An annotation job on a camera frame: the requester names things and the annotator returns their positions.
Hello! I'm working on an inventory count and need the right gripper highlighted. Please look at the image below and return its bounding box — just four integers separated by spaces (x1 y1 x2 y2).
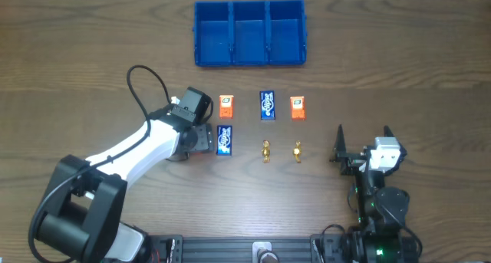
329 123 396 176

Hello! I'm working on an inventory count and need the gold wrapped candy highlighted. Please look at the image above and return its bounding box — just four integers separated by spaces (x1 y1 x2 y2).
261 139 272 164
292 140 303 164

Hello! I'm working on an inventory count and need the orange candy box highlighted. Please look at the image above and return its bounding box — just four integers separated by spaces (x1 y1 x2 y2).
289 95 307 121
219 94 235 119

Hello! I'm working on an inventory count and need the blue candy pack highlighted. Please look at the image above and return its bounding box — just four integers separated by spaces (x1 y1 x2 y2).
259 90 277 122
216 124 234 157

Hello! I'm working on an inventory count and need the blue tray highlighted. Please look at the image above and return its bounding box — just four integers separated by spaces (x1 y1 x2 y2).
193 0 308 68

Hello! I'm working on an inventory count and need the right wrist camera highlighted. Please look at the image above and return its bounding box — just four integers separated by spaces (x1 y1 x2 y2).
368 136 408 173

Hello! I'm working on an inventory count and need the mounting rail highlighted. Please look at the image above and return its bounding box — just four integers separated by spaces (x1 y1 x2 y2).
148 234 347 263

